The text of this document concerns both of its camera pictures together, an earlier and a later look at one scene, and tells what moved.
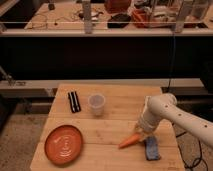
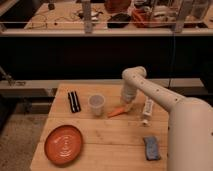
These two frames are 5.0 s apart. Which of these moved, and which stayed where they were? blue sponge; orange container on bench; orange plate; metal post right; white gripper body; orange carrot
Moved: white gripper body; orange carrot
Stayed: blue sponge; metal post right; orange plate; orange container on bench
